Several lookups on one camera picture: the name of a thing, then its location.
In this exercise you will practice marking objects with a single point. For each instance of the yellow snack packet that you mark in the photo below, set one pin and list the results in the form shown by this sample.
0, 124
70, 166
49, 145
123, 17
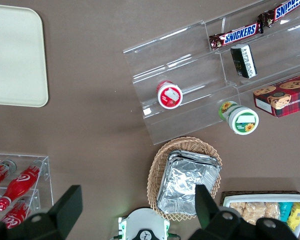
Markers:
297, 215

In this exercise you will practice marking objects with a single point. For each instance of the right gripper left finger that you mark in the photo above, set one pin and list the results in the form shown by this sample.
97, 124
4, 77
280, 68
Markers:
65, 207

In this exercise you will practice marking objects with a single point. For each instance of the stack of foil trays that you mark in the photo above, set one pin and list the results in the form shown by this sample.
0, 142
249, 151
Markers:
182, 177

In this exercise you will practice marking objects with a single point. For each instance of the Snickers chocolate bar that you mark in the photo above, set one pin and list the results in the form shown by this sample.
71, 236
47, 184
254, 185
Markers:
285, 11
237, 36

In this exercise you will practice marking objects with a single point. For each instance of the beige plastic serving tray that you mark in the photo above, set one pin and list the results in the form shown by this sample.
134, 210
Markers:
15, 55

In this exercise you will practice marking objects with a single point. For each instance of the clear rice cracker bag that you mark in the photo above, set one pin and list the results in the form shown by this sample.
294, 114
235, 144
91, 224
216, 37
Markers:
253, 211
237, 208
272, 210

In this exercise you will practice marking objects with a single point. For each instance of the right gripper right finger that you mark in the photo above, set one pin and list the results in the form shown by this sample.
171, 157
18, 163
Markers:
207, 210

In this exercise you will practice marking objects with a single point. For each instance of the black and white box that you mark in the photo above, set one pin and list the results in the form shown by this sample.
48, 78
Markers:
243, 61

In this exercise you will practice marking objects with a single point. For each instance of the green sunflower yogurt cup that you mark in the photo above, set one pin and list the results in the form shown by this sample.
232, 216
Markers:
242, 121

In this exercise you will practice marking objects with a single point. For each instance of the clear acrylic stepped stand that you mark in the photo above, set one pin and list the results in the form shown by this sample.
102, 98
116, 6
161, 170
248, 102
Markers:
190, 75
277, 50

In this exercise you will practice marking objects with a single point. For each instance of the red tartan cookie box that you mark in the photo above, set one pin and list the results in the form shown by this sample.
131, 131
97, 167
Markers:
287, 97

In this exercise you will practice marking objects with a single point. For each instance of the red strawberry yogurt cup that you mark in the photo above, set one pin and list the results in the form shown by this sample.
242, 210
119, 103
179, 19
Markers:
170, 96

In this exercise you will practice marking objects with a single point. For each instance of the teal snack packet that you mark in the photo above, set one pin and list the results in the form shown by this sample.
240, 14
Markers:
286, 211

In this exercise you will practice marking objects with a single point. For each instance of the white rectangular snack tray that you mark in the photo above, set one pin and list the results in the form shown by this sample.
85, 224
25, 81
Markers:
227, 202

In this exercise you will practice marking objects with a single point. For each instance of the light oval wicker basket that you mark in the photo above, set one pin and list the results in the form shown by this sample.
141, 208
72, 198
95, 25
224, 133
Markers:
160, 160

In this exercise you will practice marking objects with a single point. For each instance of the clear acrylic bottle rack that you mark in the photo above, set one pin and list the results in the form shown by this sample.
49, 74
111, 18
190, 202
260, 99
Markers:
46, 170

